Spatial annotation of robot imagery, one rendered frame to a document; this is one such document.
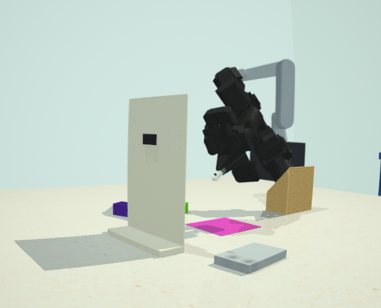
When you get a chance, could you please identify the white network plug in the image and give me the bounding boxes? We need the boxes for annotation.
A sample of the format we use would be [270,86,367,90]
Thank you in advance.
[212,167,226,181]

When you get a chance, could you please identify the pink flat square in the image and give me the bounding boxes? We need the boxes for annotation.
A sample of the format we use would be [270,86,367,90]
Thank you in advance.
[185,218,260,236]

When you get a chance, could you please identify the purple cube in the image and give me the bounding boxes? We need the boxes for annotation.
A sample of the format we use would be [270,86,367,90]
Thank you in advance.
[113,201,128,218]

